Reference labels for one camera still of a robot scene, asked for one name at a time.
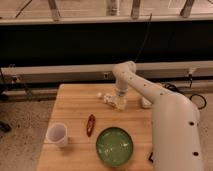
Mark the clear plastic bottle white cap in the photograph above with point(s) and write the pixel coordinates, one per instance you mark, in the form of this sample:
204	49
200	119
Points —
118	102

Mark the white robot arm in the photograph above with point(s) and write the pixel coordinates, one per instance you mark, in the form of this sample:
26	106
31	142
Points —
175	135

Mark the green ceramic bowl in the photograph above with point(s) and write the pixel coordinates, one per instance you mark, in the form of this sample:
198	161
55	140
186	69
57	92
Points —
114	147

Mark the white soap bar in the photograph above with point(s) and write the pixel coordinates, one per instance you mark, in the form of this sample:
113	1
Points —
146	104

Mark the white plastic cup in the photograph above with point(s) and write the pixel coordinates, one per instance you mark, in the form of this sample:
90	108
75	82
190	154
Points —
57	134

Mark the black orange snack packet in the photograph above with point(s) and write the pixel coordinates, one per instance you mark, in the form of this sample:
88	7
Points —
150	158

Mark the long metal rail beam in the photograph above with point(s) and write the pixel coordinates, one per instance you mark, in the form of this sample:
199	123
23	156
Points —
103	72

